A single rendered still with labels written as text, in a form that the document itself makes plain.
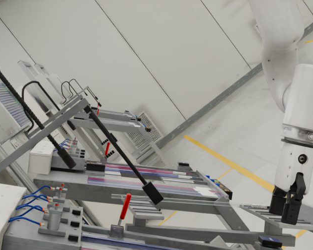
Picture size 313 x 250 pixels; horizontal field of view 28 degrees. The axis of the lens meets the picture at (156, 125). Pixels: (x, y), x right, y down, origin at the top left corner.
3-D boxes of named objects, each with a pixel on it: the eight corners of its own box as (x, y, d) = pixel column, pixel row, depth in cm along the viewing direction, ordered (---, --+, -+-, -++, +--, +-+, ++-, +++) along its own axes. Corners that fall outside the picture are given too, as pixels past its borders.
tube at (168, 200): (276, 209, 189) (276, 205, 189) (278, 210, 188) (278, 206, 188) (111, 197, 181) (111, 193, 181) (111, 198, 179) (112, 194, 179)
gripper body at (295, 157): (325, 144, 125) (313, 198, 125) (309, 140, 135) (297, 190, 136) (289, 136, 124) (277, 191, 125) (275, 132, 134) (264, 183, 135)
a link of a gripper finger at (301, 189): (309, 174, 121) (302, 201, 122) (297, 166, 129) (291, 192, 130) (303, 173, 121) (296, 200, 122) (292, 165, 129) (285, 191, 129)
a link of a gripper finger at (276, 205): (289, 186, 134) (283, 216, 135) (285, 183, 138) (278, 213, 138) (275, 183, 134) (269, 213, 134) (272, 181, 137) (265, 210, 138)
